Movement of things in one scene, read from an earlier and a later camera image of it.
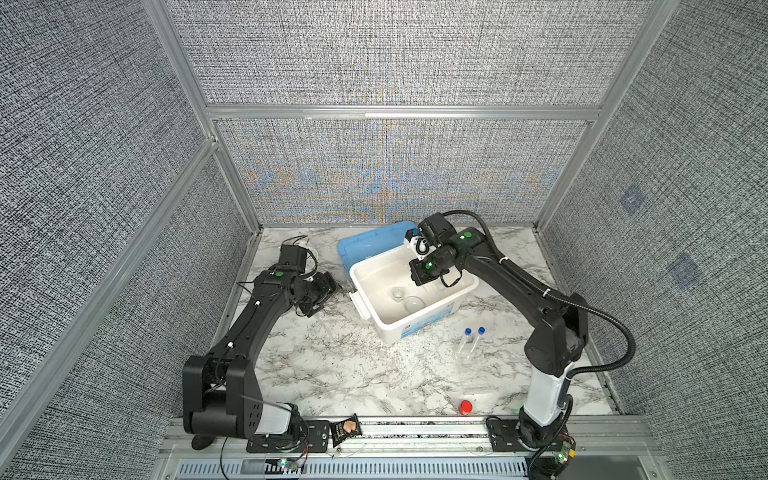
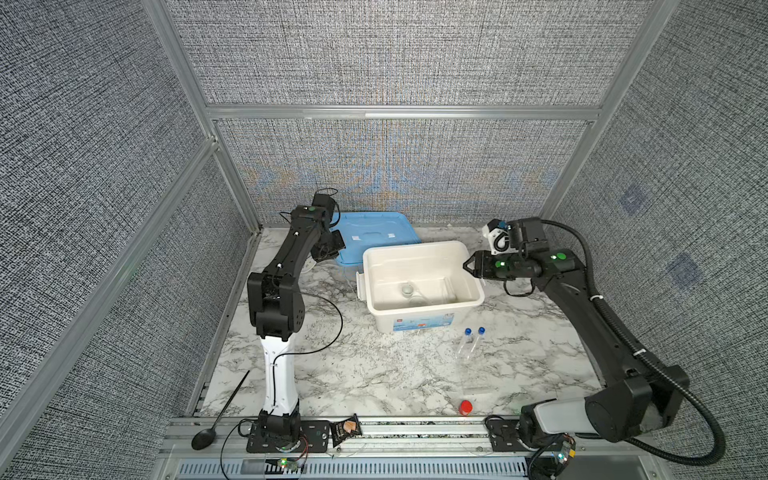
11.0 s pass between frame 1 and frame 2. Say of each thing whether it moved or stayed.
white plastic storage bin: moved
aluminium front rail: stayed
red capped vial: stayed
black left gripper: moved
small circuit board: stayed
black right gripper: moved
